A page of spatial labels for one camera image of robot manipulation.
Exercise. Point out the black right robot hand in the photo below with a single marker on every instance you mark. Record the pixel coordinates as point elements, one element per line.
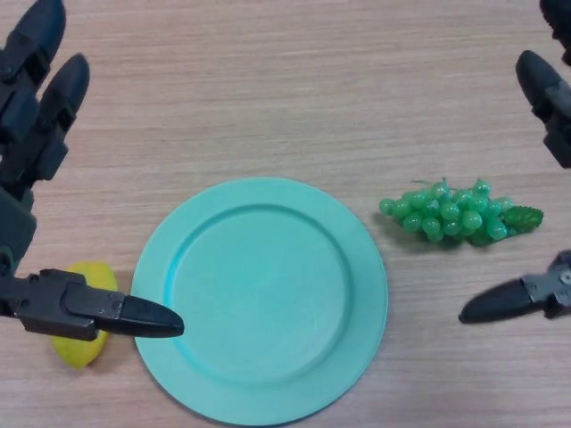
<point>540,84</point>

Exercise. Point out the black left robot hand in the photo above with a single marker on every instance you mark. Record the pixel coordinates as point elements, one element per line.
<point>24,134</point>

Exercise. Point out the green grapes bunch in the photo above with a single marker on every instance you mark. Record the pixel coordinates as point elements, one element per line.
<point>448,213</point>

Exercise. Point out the teal round plate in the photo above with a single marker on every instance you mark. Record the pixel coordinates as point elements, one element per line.
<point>261,296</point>

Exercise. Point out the yellow starfruit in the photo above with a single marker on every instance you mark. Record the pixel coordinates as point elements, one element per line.
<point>98,274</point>

